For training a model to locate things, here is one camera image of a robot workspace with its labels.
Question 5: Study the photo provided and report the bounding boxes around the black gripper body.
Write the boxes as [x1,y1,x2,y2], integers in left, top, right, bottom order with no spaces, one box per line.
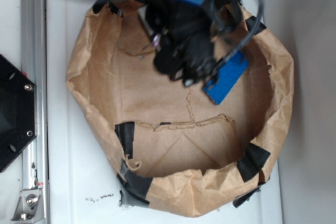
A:
[141,0,253,87]

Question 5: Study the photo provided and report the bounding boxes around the blue sponge block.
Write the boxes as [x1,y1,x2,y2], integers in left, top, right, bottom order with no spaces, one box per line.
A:
[203,51,249,105]

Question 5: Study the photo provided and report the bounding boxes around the brown paper bag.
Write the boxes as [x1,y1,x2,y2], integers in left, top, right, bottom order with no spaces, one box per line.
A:
[66,0,294,217]

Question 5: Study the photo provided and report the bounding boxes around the black cables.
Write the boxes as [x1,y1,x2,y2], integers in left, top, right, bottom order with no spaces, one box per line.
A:
[207,0,265,78]

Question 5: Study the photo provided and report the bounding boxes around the aluminium extrusion rail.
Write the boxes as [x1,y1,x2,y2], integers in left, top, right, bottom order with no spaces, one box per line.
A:
[11,0,50,223]

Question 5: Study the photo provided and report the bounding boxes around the black octagonal mount plate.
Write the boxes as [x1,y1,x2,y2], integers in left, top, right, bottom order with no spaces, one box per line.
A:
[1,55,36,172]

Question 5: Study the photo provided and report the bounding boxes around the metal corner bracket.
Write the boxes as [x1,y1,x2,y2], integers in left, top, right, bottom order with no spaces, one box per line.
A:
[10,189,44,223]

